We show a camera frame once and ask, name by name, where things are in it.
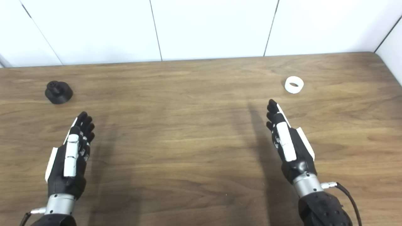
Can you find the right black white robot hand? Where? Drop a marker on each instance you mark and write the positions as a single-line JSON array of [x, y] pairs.
[[298, 153]]

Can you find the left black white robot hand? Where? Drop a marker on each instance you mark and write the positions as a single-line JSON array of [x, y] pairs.
[[67, 179]]

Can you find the round black part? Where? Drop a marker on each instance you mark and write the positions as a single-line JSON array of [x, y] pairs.
[[58, 93]]

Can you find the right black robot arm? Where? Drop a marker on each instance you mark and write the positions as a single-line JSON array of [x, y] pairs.
[[323, 210]]

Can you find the grey wall corner trim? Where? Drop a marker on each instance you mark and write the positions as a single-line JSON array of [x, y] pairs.
[[4, 62]]

